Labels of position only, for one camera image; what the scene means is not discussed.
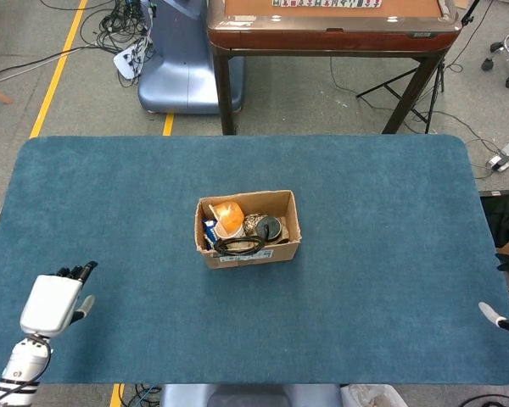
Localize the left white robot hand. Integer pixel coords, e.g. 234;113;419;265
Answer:
20;260;99;339

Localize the open cardboard box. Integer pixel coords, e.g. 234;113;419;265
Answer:
193;189;303;270

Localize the blue snack packet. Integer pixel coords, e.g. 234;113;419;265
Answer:
202;218;219;249

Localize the white paper cup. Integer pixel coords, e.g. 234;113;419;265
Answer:
215;222;246;241

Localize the speckled brown packet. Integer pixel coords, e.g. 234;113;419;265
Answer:
242;214;262;237

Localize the grey-blue robot torso base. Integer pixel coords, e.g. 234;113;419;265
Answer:
159;383;344;407

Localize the black round lid jar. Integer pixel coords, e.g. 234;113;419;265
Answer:
256;215;283;242

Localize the teal blue table mat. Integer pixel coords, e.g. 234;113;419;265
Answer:
0;134;509;387

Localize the white plastic bag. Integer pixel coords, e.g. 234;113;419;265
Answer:
341;383;408;407

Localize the brown mahjong table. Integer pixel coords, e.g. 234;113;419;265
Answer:
206;0;460;136

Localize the black tripod stand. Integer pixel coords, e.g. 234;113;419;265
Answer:
355;0;480;135

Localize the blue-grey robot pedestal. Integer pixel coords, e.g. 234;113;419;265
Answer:
137;0;246;114

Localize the black floor cable bundle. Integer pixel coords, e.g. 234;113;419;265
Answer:
80;0;154;88

